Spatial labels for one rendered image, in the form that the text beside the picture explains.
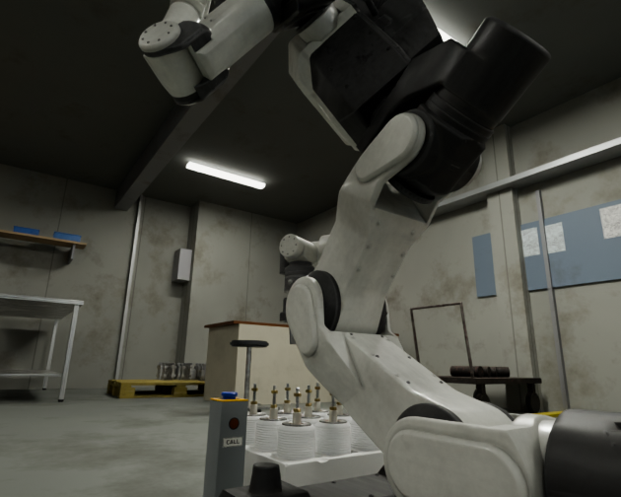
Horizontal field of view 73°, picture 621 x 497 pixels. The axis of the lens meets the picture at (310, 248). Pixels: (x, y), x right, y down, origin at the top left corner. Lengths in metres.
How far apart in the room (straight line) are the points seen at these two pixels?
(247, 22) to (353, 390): 0.67
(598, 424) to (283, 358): 4.28
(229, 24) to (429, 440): 0.73
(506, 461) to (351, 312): 0.38
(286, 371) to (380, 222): 4.05
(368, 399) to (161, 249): 7.14
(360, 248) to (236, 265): 6.98
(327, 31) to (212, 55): 0.24
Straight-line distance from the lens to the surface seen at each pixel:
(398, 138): 0.70
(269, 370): 4.62
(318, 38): 0.94
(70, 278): 7.38
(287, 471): 1.08
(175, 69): 0.85
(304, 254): 1.15
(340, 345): 0.75
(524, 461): 0.53
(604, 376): 4.75
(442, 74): 0.73
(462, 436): 0.56
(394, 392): 0.68
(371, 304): 0.82
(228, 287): 7.57
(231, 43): 0.85
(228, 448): 1.10
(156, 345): 7.53
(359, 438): 1.28
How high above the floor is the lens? 0.40
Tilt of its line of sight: 15 degrees up
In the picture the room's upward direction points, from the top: 1 degrees clockwise
